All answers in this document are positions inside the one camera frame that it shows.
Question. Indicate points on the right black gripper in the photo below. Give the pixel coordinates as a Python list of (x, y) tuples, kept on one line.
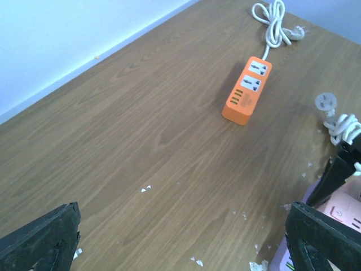
[(336, 172)]

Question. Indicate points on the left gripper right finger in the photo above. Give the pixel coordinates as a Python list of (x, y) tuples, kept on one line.
[(316, 241)]

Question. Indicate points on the purple power strip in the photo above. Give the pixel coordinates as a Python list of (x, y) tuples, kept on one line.
[(282, 260)]

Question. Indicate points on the orange power strip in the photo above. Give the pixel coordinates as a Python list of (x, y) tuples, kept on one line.
[(244, 96)]

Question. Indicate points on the pink cube socket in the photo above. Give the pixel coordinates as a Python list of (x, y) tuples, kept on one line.
[(344, 204)]

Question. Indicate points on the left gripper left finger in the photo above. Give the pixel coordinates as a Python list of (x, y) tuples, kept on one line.
[(46, 243)]

